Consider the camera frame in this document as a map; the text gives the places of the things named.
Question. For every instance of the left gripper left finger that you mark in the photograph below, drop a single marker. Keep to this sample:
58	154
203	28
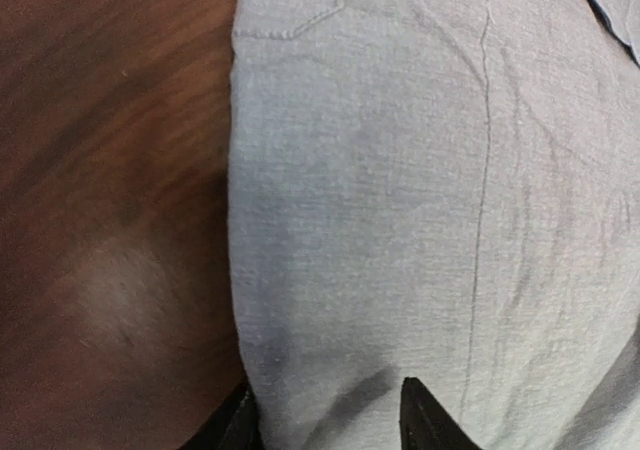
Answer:
233	426

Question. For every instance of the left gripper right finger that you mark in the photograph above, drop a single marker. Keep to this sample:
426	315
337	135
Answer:
425	424

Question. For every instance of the grey long sleeve shirt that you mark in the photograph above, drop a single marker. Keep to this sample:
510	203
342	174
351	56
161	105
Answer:
445	189

